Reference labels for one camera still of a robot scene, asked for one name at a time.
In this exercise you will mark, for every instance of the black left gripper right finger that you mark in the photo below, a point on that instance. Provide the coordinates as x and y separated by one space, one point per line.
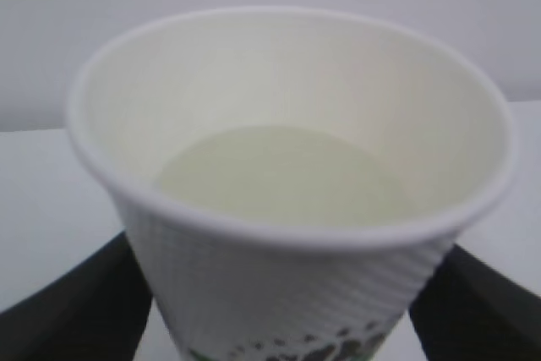
469 311

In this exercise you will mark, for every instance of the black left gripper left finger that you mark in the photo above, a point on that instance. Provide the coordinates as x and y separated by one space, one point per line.
97 311

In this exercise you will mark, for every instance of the white paper cup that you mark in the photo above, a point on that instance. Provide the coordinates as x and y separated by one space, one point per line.
289 179

